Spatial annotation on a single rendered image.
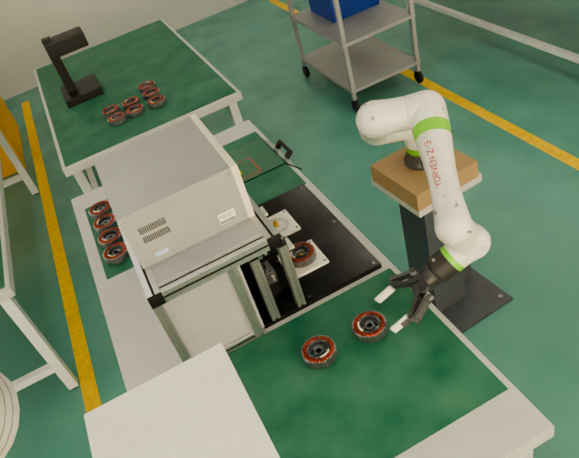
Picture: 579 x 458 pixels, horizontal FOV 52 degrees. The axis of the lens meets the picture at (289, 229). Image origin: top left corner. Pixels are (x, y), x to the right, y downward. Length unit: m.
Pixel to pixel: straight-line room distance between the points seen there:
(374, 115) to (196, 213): 0.63
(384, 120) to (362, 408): 0.88
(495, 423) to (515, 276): 1.47
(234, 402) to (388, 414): 0.58
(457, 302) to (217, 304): 1.43
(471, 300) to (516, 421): 1.32
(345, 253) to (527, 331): 1.04
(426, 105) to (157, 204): 0.87
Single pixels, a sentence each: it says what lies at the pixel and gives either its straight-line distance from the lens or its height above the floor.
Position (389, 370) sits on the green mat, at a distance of 1.87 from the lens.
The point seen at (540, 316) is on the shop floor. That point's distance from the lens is 2.97.
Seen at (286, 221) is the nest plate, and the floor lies 0.78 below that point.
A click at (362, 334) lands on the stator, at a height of 0.78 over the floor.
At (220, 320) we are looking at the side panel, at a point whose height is 0.89.
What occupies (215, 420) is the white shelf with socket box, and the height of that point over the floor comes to 1.20.
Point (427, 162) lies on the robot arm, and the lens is 1.85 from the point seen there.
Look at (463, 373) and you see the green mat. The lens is 1.85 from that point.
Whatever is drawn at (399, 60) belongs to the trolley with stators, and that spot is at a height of 0.19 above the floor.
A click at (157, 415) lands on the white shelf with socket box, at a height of 1.21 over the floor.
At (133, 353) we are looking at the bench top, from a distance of 2.23.
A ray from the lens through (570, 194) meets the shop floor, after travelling 3.62.
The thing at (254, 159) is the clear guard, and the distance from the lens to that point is 2.31.
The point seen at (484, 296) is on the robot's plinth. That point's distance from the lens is 3.03.
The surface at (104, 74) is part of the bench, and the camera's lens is 4.59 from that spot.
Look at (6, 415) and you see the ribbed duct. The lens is 1.03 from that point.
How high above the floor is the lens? 2.26
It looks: 38 degrees down
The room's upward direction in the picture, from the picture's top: 18 degrees counter-clockwise
